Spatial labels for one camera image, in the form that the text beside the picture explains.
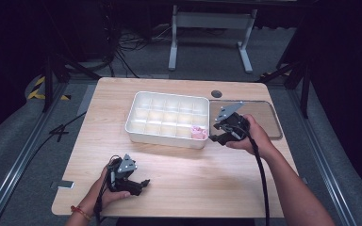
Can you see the white compartment storage box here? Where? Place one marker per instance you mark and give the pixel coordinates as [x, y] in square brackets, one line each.
[166, 117]

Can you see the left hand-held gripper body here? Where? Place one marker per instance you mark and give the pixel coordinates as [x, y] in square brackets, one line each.
[122, 174]

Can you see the grey tape piece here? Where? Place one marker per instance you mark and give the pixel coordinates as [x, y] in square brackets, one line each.
[63, 184]

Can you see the person's left hand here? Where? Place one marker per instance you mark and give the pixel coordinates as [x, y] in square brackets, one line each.
[106, 197]

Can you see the aluminium floor rail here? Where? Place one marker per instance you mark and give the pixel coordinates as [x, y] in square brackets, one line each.
[19, 163]
[320, 157]

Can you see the dark round table grommet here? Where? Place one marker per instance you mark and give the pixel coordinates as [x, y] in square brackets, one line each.
[216, 93]

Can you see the pink white cloth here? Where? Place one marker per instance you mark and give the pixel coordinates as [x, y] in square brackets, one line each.
[199, 132]

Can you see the black tripod stand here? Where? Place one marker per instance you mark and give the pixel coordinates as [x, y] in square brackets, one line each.
[298, 78]
[56, 72]

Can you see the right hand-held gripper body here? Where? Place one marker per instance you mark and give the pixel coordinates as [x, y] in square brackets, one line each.
[232, 124]

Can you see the person's right hand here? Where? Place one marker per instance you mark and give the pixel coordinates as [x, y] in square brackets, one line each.
[259, 138]

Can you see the white metal table frame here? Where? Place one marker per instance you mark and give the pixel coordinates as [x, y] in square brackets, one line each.
[212, 20]

